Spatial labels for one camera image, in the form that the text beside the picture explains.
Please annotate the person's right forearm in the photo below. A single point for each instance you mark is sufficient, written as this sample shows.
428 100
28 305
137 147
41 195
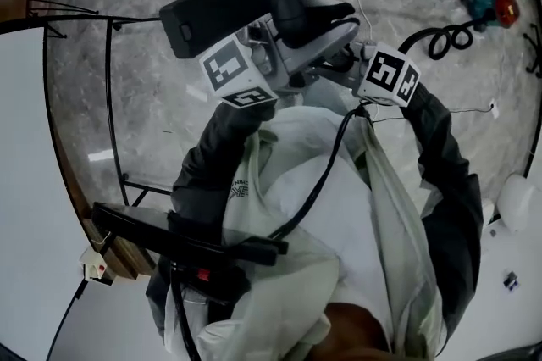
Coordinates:
449 190

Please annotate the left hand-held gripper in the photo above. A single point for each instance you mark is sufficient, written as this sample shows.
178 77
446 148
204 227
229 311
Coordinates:
237 69

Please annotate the white table with black frame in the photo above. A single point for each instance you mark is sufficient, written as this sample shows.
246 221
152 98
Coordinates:
25 181

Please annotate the small blue and black object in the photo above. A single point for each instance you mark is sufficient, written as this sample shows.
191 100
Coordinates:
511 281

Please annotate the white box with red button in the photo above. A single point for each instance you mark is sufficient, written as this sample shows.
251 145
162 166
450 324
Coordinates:
94 264

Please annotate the teal and red vacuum cleaner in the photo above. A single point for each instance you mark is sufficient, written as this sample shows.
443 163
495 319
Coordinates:
493 5

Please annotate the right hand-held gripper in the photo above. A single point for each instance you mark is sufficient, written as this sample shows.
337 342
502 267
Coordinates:
387 73

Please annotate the person's pale green jacket torso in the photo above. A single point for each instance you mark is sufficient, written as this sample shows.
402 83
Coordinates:
322 223

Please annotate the person's left forearm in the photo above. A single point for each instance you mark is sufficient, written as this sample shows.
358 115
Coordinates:
220 156

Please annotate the white rounded bin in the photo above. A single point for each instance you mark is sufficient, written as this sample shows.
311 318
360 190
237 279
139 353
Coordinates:
520 202

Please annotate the black office chair base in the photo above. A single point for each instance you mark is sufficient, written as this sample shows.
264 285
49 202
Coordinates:
534 54

